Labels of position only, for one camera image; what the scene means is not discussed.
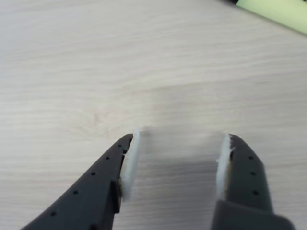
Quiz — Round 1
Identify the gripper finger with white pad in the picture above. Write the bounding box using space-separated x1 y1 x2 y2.
210 133 295 230
23 127 142 230

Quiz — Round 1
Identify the yellow highlighter black cap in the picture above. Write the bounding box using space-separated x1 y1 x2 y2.
223 0 307 37

